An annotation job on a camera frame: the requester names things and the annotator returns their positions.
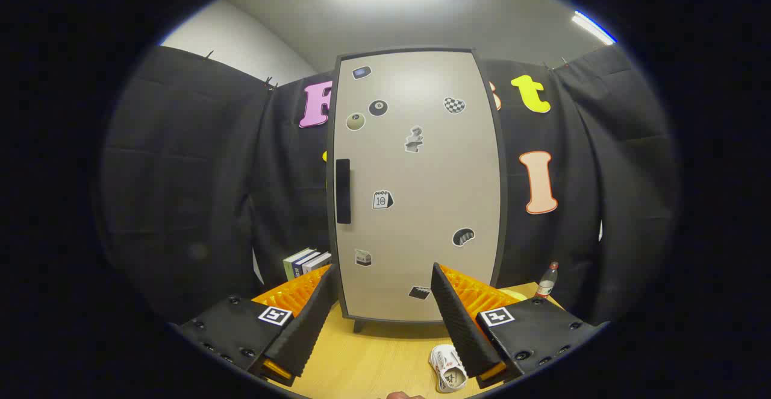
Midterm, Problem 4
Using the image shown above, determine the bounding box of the fluorescent ceiling tube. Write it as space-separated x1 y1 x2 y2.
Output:
571 11 616 45

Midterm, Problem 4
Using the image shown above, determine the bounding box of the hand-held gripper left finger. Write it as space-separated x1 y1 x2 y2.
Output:
175 263 341 388

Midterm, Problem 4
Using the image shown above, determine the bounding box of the black door handle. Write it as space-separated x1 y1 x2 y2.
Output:
336 159 352 225

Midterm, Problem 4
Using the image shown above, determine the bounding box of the dark blue book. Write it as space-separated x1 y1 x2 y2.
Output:
292 251 323 278

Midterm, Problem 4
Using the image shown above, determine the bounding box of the clear plastic bottle red label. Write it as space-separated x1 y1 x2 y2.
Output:
535 262 560 299

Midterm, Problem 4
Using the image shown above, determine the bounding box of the green spine book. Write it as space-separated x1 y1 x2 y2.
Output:
283 248 316 280

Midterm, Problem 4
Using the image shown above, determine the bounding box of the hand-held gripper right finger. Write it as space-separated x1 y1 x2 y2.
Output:
430 262 609 391

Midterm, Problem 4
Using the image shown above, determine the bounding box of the dark grey shoe cabinet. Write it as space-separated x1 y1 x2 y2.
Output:
325 46 510 335

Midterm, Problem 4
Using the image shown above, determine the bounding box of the white shoe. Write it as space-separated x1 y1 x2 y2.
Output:
429 344 469 394

